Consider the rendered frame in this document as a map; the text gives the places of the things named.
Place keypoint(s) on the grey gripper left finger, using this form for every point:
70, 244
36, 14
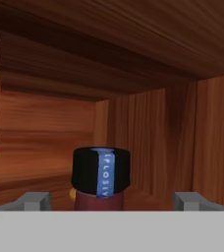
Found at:
33, 201

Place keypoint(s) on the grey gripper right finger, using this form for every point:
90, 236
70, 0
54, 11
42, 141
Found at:
189, 201

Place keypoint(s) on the red black-capped condiment bottle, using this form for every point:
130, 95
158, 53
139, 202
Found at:
99, 177

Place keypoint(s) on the brown wooden cabinet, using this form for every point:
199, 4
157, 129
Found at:
133, 82

